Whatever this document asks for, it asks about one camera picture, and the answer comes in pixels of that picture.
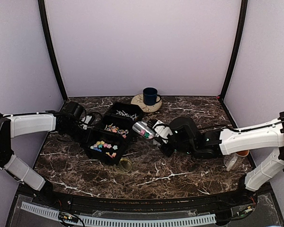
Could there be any right black frame post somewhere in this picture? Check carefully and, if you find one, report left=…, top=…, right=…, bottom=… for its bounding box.
left=219, top=0, right=248, bottom=102

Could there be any black frame post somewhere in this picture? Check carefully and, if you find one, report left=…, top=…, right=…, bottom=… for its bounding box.
left=37, top=0, right=68, bottom=101
left=219, top=0, right=248, bottom=102

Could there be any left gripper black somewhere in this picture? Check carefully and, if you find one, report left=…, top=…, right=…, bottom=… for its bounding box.
left=62, top=122, right=95, bottom=144

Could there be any white slotted cable duct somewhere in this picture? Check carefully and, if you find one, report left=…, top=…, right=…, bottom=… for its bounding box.
left=20, top=202, right=217, bottom=227

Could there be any gold jar lid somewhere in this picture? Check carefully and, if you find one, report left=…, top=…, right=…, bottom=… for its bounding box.
left=114, top=157, right=133, bottom=175

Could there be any left black frame post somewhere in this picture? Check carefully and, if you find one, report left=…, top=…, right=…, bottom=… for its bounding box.
left=37, top=0, right=68, bottom=101

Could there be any metal scoop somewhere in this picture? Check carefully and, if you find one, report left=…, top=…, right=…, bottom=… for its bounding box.
left=132, top=121, right=156, bottom=140

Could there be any white mug yellow inside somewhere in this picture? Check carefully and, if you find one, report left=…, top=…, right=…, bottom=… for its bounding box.
left=223, top=150, right=249, bottom=172

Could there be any black three-compartment candy tray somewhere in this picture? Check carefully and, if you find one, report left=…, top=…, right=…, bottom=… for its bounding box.
left=81, top=102, right=144, bottom=166

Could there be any dark blue mug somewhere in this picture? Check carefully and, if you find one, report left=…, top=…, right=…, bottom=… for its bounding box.
left=143, top=87, right=161, bottom=106

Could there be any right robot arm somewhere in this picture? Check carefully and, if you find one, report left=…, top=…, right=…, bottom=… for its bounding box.
left=154, top=112, right=284, bottom=205

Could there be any beige ceramic plate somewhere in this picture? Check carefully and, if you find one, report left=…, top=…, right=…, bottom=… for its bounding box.
left=131, top=94, right=162, bottom=113

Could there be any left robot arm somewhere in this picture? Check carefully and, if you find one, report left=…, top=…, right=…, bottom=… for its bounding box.
left=0, top=102, right=95, bottom=206

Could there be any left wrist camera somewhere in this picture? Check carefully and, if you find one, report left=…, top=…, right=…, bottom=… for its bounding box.
left=81, top=114, right=96, bottom=130

